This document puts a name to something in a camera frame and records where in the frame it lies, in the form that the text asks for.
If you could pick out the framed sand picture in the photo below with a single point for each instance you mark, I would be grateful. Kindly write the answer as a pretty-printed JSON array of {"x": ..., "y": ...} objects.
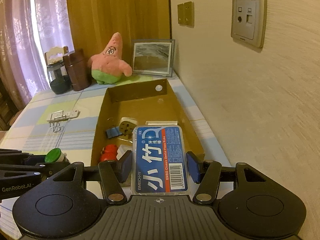
[{"x": 153, "y": 57}]

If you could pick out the white plug adapter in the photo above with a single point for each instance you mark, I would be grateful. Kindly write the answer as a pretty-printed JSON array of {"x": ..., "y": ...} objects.
[{"x": 127, "y": 125}]

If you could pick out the checkered tablecloth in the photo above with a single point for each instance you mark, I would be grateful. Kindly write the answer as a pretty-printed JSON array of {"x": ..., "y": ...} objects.
[{"x": 68, "y": 121}]

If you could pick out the white remote control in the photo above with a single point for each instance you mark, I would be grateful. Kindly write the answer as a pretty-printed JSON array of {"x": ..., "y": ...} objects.
[{"x": 69, "y": 115}]

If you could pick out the white small box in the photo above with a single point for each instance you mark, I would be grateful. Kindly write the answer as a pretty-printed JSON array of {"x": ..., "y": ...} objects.
[{"x": 122, "y": 149}]

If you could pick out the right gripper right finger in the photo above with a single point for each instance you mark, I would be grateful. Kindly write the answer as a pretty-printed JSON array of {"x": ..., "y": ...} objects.
[{"x": 207, "y": 175}]

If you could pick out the brown metal thermos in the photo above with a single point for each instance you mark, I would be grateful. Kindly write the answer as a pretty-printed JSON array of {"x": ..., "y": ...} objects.
[{"x": 76, "y": 66}]

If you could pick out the beige double wall socket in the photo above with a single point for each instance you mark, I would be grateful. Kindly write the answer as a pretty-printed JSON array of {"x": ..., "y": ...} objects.
[{"x": 185, "y": 14}]

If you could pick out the pink starfish plush toy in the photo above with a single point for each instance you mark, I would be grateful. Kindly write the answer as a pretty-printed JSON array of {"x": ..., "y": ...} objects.
[{"x": 107, "y": 67}]

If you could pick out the cream wooden chair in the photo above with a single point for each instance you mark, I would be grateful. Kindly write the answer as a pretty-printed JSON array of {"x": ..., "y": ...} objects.
[{"x": 55, "y": 54}]

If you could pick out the wooden wall panel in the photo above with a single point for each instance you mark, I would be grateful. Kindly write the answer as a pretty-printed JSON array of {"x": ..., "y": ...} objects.
[{"x": 93, "y": 22}]

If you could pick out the green cap small bottle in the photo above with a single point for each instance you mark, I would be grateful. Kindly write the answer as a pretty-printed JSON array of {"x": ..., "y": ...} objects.
[{"x": 54, "y": 155}]

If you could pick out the purple lace curtain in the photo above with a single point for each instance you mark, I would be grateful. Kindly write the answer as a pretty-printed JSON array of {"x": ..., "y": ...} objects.
[{"x": 29, "y": 29}]

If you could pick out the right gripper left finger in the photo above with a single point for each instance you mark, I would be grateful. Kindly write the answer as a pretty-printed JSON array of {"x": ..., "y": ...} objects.
[{"x": 112, "y": 175}]

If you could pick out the red toy object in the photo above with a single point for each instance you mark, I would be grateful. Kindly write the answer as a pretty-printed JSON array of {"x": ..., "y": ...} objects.
[{"x": 109, "y": 152}]

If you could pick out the clear toothpick box blue label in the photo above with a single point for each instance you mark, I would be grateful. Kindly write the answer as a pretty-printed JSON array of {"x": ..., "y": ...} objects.
[{"x": 159, "y": 163}]

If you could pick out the silver wall data socket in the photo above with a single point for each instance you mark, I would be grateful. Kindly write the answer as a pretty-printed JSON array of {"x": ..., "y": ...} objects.
[{"x": 249, "y": 21}]

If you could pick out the cardboard box tray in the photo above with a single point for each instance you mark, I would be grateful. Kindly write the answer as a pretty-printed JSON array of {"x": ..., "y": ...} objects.
[{"x": 144, "y": 101}]

